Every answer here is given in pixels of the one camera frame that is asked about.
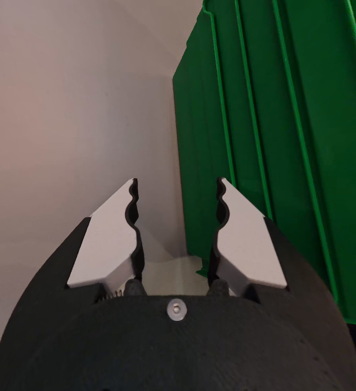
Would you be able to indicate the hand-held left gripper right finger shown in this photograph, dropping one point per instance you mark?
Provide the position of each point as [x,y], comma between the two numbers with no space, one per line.
[251,244]

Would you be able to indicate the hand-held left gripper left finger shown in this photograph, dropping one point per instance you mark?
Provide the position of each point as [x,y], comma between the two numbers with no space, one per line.
[104,244]

